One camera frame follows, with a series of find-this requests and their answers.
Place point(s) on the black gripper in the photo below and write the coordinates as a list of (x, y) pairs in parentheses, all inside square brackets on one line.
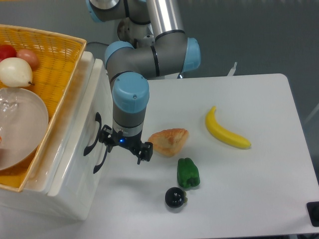
[(127, 138)]

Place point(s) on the white top drawer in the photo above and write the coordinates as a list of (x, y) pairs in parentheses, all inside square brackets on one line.
[(95, 110)]

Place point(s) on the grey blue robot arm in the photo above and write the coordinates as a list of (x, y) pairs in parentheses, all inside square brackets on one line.
[(129, 66)]

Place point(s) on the white drawer cabinet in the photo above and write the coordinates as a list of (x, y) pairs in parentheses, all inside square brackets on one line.
[(34, 195)]

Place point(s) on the toy bread pastry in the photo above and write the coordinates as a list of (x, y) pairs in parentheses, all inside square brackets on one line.
[(169, 142)]

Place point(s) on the green bell pepper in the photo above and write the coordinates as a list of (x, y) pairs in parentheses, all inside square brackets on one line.
[(187, 173)]

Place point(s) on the dark purple mangosteen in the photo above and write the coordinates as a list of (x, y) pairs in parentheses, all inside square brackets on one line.
[(175, 197)]

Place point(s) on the yellow banana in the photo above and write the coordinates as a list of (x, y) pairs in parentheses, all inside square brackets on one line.
[(222, 134)]

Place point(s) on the beige plate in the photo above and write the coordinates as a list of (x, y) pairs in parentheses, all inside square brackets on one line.
[(23, 125)]

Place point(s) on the yellow wicker basket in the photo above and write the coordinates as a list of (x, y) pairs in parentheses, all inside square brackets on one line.
[(59, 56)]

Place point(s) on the pink peach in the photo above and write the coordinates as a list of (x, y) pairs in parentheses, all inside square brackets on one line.
[(30, 57)]

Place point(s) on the white pear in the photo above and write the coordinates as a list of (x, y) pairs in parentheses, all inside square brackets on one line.
[(15, 72)]

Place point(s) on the red tomato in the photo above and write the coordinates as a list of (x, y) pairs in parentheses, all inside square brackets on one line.
[(7, 51)]

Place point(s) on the black corner device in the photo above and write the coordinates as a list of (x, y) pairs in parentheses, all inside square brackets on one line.
[(313, 211)]

